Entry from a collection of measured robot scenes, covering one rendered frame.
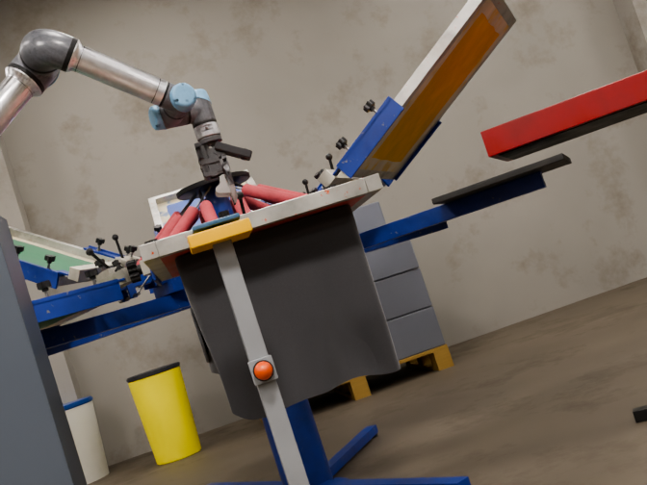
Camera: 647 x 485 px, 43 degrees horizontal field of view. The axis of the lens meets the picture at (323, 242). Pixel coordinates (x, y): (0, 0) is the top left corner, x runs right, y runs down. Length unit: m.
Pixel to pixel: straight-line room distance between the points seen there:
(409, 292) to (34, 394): 3.86
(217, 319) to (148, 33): 5.18
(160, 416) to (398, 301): 1.75
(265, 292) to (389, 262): 3.65
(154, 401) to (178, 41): 2.99
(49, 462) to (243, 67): 5.18
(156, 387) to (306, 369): 3.60
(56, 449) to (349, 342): 0.74
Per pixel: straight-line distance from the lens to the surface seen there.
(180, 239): 1.88
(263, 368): 1.64
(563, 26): 7.76
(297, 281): 1.97
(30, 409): 2.08
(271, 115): 6.80
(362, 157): 2.80
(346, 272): 1.99
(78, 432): 6.01
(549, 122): 2.76
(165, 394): 5.54
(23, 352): 2.08
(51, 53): 2.35
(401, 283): 5.60
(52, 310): 2.64
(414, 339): 5.61
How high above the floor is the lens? 0.77
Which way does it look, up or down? 3 degrees up
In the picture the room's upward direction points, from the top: 18 degrees counter-clockwise
